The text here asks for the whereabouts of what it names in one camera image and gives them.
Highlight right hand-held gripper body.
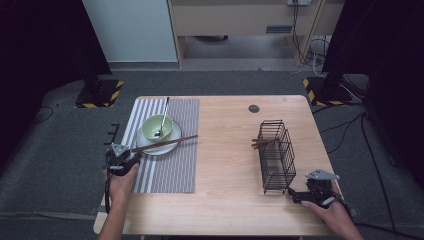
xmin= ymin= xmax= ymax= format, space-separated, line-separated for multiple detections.
xmin=304 ymin=168 xmax=341 ymax=208

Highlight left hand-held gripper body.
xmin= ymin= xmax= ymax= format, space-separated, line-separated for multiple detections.
xmin=105 ymin=143 xmax=140 ymax=177

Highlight white plate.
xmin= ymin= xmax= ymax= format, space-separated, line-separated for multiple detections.
xmin=135 ymin=119 xmax=183 ymax=157

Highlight black wire basket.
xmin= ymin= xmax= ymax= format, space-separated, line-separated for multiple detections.
xmin=258 ymin=119 xmax=297 ymax=196

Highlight person's left hand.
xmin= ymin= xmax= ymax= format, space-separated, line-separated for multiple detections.
xmin=102 ymin=163 xmax=140 ymax=207

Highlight person's right hand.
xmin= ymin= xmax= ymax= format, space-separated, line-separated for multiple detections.
xmin=300 ymin=179 xmax=355 ymax=233

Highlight green bowl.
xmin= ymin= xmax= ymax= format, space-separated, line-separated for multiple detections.
xmin=141 ymin=114 xmax=175 ymax=145

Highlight grey striped placemat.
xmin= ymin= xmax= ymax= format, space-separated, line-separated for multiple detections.
xmin=120 ymin=97 xmax=201 ymax=195

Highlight metal spoon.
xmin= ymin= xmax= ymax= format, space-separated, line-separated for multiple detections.
xmin=153 ymin=96 xmax=171 ymax=139

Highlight black stand base hazard stripes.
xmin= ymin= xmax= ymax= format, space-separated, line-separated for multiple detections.
xmin=74 ymin=79 xmax=125 ymax=109
xmin=302 ymin=76 xmax=353 ymax=107

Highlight white cabinet panel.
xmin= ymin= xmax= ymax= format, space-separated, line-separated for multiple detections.
xmin=81 ymin=0 xmax=179 ymax=64

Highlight black curtain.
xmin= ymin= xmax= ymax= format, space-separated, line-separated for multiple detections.
xmin=321 ymin=0 xmax=424 ymax=191
xmin=0 ymin=0 xmax=113 ymax=174

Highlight light wooden desk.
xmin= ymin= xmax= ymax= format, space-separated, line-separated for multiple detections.
xmin=166 ymin=0 xmax=345 ymax=69

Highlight left hand-held gripper black cable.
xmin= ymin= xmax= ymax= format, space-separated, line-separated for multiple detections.
xmin=103 ymin=154 xmax=114 ymax=215

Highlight hand-held gripper black cable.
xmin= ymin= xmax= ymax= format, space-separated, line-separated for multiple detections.
xmin=103 ymin=154 xmax=114 ymax=215
xmin=339 ymin=198 xmax=424 ymax=240

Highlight long black floor cable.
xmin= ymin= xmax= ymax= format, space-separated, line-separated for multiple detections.
xmin=360 ymin=113 xmax=399 ymax=240

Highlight right hand-held gripper black cable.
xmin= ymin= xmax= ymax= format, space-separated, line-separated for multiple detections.
xmin=339 ymin=198 xmax=424 ymax=240

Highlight thin black floor cable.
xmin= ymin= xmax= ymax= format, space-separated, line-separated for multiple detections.
xmin=33 ymin=105 xmax=55 ymax=125

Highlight white cable bundle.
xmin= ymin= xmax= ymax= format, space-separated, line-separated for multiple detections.
xmin=309 ymin=35 xmax=331 ymax=78

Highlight black hanging cable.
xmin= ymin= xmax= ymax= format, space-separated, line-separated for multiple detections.
xmin=291 ymin=3 xmax=314 ymax=67

